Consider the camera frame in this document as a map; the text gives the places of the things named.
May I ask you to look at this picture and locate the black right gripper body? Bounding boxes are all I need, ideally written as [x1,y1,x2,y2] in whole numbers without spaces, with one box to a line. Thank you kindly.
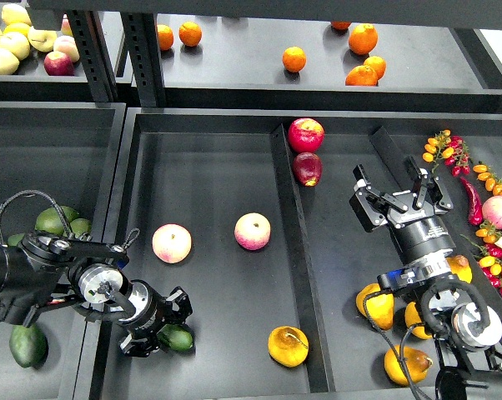
[386,191,455,265]

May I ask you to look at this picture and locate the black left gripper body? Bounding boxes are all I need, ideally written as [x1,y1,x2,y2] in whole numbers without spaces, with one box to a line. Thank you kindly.
[123,280,180,343]

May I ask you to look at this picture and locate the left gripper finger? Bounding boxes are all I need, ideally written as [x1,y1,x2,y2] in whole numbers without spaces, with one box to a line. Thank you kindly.
[118,333,161,358]
[165,286,193,324]

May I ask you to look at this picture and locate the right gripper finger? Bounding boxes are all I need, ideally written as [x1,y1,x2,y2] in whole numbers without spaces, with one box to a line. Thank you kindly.
[349,164,409,233]
[404,156,454,213]

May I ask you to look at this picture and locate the dark green avocado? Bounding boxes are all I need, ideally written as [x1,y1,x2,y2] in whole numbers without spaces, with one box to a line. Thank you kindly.
[158,324,193,352]

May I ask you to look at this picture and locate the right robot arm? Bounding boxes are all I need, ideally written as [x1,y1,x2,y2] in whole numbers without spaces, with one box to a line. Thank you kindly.
[349,157,502,399]

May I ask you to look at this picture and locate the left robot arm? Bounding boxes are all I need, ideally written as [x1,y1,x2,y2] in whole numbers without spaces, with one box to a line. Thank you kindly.
[0,190,194,358]

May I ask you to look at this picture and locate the green avocado right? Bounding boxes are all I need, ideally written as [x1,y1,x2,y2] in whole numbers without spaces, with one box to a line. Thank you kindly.
[70,217,92,238]

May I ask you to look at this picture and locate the dark avocado bottom left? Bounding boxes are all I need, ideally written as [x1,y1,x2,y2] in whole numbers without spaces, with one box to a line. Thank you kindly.
[9,323,48,368]

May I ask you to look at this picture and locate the yellow pear bottom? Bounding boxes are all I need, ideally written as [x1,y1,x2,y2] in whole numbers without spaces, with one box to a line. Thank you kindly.
[383,345,434,387]

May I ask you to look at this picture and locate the green avocado top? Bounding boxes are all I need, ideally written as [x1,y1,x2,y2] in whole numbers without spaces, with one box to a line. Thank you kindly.
[35,206,79,236]

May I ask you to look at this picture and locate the green avocado middle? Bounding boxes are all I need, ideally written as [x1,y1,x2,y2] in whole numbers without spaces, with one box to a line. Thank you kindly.
[7,233,25,247]

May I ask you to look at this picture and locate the cherry tomato bunch top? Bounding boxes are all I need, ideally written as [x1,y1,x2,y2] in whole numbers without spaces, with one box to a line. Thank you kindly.
[422,129,470,177]

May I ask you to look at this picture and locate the cherry tomato bunch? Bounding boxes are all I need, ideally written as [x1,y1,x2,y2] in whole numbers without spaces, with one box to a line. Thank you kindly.
[463,220,502,297]
[422,129,470,177]

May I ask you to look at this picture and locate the red chili pepper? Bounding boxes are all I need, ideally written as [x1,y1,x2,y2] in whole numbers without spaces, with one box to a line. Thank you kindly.
[459,177,484,226]

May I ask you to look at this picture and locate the pink apple left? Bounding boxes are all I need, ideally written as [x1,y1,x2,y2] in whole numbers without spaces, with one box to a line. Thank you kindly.
[152,223,192,264]

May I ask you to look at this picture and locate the pink apple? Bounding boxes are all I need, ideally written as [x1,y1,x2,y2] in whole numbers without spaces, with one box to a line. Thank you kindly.
[234,212,271,251]
[152,223,192,264]

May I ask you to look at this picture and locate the orange tomato bunch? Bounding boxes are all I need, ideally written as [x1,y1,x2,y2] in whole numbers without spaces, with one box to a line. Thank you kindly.
[473,163,502,196]

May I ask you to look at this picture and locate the dark red apple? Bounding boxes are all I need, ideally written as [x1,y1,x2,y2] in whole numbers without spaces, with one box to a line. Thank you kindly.
[292,152,323,187]

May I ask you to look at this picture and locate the pink apple right tray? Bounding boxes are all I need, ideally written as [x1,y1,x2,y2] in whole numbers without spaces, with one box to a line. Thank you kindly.
[481,196,502,229]

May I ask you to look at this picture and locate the cherry tomato bunch bottom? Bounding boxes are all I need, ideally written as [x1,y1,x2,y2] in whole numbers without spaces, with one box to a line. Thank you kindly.
[463,220,502,297]

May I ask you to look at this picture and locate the bright red apple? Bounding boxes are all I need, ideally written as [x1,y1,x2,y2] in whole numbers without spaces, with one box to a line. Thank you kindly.
[288,117,325,153]

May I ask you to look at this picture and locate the pink apple centre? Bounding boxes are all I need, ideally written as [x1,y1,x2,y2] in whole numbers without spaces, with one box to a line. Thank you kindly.
[234,212,271,251]

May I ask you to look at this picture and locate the black middle tray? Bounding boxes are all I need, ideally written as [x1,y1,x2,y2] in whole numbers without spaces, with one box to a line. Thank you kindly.
[73,107,502,400]

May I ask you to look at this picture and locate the black upper shelf tray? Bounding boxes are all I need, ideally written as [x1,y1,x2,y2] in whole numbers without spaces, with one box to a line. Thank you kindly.
[155,14,502,113]

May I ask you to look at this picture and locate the orange front right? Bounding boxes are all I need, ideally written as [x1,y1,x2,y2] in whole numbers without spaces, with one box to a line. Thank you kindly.
[345,65,379,86]

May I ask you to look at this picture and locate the orange small right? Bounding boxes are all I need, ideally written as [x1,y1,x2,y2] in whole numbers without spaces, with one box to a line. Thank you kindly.
[364,56,387,80]

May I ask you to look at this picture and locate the orange large right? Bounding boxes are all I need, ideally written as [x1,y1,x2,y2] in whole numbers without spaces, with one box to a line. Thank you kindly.
[348,23,379,55]

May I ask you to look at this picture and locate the orange centre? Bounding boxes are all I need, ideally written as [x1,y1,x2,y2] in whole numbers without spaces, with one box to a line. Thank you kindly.
[282,47,307,73]

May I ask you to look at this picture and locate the orange under shelf edge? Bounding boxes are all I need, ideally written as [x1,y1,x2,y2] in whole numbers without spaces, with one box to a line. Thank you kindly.
[330,21,351,31]

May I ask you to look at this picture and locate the black upper left tray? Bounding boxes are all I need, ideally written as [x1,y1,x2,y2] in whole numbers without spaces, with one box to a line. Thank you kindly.
[0,0,127,103]

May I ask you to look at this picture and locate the orange far left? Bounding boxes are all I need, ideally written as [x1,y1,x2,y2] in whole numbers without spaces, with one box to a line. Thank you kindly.
[157,24,174,51]

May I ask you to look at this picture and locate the black shelf post right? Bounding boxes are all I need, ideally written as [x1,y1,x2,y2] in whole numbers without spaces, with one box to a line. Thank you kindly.
[120,12,167,108]

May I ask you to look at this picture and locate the black shelf post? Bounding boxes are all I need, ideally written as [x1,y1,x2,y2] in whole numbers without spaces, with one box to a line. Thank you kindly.
[66,10,118,103]
[120,12,167,108]

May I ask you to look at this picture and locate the black shelf post left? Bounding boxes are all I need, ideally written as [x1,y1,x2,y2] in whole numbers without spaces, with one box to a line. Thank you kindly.
[66,10,118,103]

